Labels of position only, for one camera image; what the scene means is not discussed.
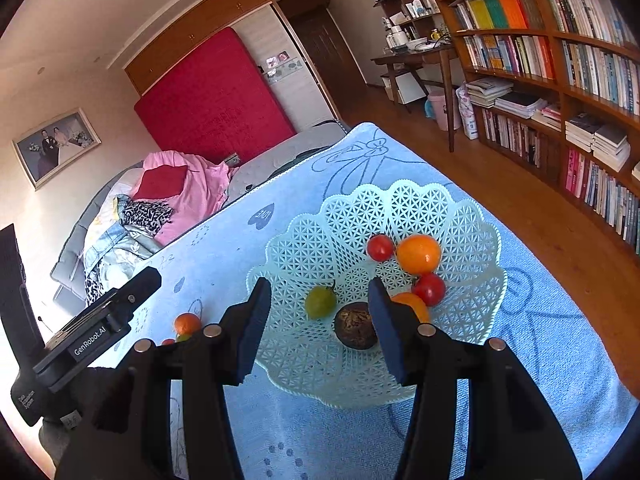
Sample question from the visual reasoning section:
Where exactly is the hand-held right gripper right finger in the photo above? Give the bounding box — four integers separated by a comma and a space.
368, 277, 583, 480

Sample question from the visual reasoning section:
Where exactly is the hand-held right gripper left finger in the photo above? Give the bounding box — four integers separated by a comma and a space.
55, 277, 273, 480

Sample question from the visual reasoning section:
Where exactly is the dark brown mangosteen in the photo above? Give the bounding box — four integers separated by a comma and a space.
333, 302, 379, 350

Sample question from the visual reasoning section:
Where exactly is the orange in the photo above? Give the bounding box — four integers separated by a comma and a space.
392, 292, 431, 325
174, 312, 202, 337
396, 234, 443, 276

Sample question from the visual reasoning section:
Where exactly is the pale green lattice fruit basket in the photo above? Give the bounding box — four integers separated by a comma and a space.
245, 178, 508, 409

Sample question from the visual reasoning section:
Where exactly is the red tomato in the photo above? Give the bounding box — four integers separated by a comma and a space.
411, 273, 447, 307
366, 234, 396, 262

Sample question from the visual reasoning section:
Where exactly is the leopard print cloth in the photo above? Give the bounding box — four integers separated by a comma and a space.
119, 200, 176, 235
84, 272, 103, 306

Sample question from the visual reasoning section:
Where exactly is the floral pale blue quilt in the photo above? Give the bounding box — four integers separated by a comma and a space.
82, 195, 163, 281

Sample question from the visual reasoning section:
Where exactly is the light blue printed towel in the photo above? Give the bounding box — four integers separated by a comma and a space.
82, 121, 626, 480

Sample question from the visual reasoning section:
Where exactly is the pink blanket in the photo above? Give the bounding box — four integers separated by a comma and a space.
130, 150, 238, 246

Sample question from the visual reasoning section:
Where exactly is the grey bed mattress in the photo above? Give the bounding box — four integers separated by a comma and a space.
227, 120, 351, 206

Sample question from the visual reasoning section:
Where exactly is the red pillow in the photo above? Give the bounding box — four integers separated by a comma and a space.
134, 165, 189, 200

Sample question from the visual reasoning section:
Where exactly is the red mattress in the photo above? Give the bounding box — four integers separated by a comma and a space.
133, 26, 297, 166

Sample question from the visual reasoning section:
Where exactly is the pink trash bin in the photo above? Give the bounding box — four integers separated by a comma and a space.
427, 91, 461, 132

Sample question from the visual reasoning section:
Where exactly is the white printed bag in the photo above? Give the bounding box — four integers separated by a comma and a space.
455, 82, 481, 140

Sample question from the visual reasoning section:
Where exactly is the white small cabinet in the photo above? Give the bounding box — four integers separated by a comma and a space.
381, 71, 430, 113

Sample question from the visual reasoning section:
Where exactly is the wooden desk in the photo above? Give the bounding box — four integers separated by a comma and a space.
371, 45, 461, 153

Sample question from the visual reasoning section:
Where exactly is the dark wooden door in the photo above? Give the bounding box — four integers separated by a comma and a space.
277, 0, 371, 111

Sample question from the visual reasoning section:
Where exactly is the white kettle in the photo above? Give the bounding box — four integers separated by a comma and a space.
387, 25, 411, 51

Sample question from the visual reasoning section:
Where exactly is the wooden bookshelf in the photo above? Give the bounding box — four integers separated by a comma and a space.
432, 0, 640, 256

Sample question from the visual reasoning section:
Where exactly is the wooden and white wardrobe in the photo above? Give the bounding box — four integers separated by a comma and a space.
124, 0, 346, 133

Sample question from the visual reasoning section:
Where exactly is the framed wall photo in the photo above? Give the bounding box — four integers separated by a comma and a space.
11, 107, 102, 191

